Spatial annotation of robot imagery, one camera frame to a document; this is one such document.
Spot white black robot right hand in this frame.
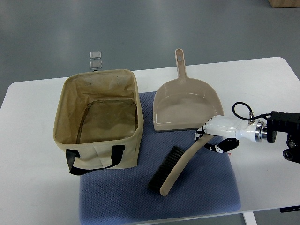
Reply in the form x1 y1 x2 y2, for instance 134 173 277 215
194 115 267 153

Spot beige hand broom black bristles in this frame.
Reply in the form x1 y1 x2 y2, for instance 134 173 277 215
148 134 213 196

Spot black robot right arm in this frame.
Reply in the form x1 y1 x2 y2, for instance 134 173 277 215
232 102 300 163

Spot beige plastic dustpan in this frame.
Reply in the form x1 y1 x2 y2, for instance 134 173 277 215
153 49 224 132

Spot blue-grey quilted mat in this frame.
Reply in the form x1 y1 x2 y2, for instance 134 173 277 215
79 92 241 225

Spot white table leg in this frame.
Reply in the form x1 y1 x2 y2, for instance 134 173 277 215
243 212 257 225

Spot black table control panel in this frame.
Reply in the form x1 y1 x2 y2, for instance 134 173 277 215
280 205 300 213

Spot cardboard box corner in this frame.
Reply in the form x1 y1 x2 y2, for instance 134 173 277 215
268 0 300 8

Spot lower silver floor plate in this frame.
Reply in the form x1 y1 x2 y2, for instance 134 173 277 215
90 60 102 69

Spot silver floor plate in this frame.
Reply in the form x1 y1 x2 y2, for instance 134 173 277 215
90 60 102 69
90 51 102 60

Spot upper silver floor plate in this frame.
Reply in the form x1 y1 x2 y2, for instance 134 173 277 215
90 51 102 60

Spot beige fabric bag black handle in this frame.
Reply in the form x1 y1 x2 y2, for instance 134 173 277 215
53 69 143 175

